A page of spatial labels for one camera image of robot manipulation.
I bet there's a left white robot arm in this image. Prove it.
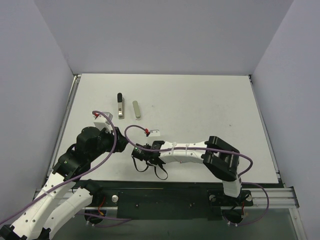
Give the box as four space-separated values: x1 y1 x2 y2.
0 126 128 240

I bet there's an olive green stapler cover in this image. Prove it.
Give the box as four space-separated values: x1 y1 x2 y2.
132 100 142 120

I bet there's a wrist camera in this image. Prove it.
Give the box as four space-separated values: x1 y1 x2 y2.
145 128 161 138
93 112 113 133

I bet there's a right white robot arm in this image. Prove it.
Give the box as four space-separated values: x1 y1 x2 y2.
131 136 244 205

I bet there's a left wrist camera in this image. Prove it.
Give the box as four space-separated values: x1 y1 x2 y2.
93 112 113 133

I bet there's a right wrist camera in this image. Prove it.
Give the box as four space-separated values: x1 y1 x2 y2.
145 128 161 138

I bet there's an aluminium frame rail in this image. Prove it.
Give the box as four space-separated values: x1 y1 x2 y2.
30 186 301 210

